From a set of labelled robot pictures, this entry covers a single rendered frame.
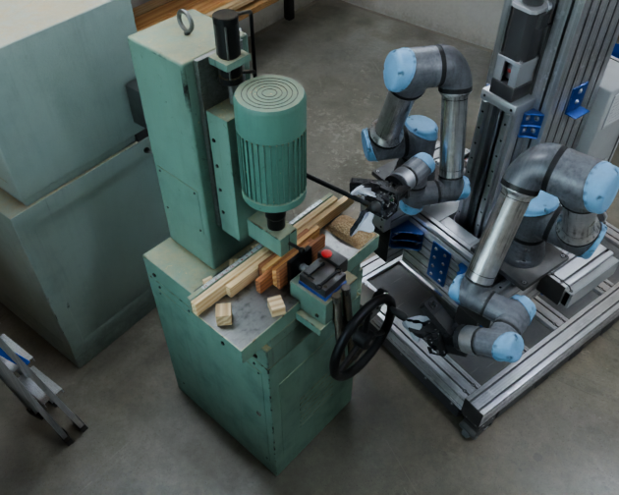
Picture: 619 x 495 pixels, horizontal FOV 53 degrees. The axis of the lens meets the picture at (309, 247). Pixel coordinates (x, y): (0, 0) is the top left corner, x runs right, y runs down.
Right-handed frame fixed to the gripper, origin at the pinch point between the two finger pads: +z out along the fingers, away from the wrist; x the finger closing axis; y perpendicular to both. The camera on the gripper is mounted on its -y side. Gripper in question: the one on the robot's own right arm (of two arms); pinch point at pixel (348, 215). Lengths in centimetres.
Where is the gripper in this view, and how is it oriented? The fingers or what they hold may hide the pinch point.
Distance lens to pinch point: 173.0
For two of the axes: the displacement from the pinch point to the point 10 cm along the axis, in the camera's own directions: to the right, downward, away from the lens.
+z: -6.7, 5.2, -5.3
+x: 0.3, 7.3, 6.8
